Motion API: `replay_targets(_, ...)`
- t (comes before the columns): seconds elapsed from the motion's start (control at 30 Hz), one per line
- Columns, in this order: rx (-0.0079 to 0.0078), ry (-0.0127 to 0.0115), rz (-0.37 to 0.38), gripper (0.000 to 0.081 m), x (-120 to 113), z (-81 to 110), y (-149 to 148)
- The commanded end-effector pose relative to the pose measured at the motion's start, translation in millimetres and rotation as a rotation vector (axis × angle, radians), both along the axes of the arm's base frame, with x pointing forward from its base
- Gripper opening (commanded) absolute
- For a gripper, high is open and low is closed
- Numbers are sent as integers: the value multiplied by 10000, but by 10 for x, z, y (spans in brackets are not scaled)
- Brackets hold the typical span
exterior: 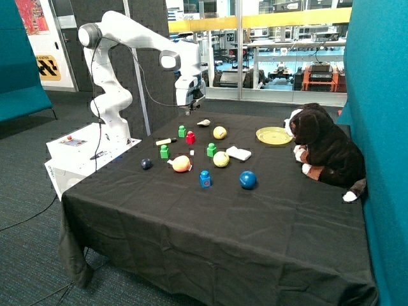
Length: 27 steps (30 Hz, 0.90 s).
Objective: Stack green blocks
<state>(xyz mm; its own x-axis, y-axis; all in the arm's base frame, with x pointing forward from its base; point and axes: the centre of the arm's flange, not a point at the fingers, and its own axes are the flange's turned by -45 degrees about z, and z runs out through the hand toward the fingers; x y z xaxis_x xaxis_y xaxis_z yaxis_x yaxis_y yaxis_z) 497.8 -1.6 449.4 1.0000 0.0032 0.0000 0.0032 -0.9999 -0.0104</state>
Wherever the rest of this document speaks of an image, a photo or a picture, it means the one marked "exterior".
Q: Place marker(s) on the brown plush dog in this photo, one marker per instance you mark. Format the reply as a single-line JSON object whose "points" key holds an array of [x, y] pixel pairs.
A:
{"points": [[327, 154]]}

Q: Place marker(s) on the yellow black warning sign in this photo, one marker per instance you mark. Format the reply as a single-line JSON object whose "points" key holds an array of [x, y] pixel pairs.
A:
{"points": [[48, 68]]}

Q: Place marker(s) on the blue ball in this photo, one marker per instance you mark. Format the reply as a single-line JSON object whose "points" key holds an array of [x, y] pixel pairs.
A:
{"points": [[248, 180]]}

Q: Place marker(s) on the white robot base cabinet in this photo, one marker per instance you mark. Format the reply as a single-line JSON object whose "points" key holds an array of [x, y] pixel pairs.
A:
{"points": [[78, 154]]}

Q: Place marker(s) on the beige small shell object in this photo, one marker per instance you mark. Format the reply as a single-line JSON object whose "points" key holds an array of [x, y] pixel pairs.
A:
{"points": [[204, 123]]}

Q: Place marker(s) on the yellow tennis ball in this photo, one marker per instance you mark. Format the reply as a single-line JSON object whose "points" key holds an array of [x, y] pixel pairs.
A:
{"points": [[221, 159], [219, 133]]}

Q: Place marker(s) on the orange plush fruit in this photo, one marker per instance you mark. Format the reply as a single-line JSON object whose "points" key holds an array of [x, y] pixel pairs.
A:
{"points": [[180, 164]]}

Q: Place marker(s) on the blue block with letter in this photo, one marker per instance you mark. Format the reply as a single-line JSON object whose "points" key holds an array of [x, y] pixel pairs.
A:
{"points": [[205, 180]]}

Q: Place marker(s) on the red block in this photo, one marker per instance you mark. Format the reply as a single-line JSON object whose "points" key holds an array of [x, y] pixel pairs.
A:
{"points": [[190, 138]]}

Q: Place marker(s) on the orange black equipment rack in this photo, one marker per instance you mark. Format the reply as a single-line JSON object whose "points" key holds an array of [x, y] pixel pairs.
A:
{"points": [[320, 77]]}

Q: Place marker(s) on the yellow plastic plate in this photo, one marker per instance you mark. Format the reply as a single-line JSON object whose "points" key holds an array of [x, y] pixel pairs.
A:
{"points": [[273, 136]]}

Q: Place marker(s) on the dark navy small ball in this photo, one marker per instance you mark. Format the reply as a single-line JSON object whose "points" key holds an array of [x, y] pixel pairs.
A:
{"points": [[146, 164]]}

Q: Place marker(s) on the red poster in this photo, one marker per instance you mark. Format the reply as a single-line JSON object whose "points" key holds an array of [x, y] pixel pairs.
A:
{"points": [[33, 18]]}

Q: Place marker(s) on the yellow black marker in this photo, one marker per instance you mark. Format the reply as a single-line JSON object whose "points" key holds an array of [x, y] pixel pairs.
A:
{"points": [[166, 141]]}

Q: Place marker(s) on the green block back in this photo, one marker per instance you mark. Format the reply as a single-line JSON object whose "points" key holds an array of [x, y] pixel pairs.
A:
{"points": [[182, 131]]}

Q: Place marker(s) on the teal partition right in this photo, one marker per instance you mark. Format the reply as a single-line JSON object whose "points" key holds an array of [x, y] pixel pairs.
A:
{"points": [[376, 109]]}

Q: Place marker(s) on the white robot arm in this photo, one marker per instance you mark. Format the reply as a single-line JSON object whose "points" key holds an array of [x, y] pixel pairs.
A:
{"points": [[115, 28]]}

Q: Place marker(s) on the green block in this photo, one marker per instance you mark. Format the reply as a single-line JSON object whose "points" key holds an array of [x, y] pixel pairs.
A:
{"points": [[211, 150], [182, 131], [164, 152]]}

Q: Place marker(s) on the teal sofa left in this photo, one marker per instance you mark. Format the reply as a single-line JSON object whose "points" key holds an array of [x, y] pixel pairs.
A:
{"points": [[21, 90]]}

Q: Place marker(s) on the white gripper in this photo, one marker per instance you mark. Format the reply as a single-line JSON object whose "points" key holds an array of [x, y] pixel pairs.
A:
{"points": [[190, 92]]}

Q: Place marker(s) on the yellow tennis ball front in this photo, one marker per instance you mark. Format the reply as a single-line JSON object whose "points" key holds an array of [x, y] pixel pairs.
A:
{"points": [[221, 159]]}

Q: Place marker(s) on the yellow tennis ball back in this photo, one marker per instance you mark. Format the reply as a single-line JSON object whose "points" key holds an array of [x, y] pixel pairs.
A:
{"points": [[219, 133]]}

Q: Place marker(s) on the black tablecloth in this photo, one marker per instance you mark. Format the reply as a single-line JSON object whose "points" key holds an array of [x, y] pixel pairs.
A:
{"points": [[288, 241]]}

